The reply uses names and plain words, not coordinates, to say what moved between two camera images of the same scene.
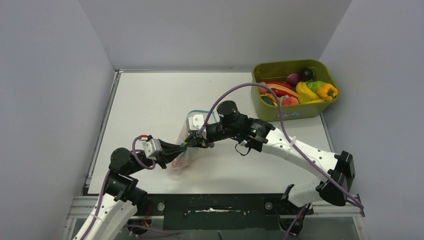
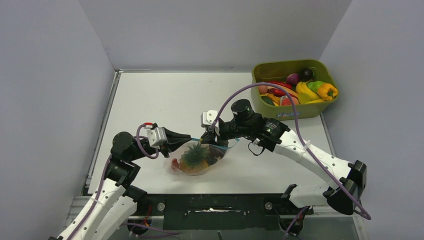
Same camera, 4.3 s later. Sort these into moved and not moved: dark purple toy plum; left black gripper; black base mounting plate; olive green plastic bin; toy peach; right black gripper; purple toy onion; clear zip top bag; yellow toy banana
Moved: clear zip top bag; left black gripper; right black gripper
Not moved: yellow toy banana; black base mounting plate; dark purple toy plum; toy peach; purple toy onion; olive green plastic bin
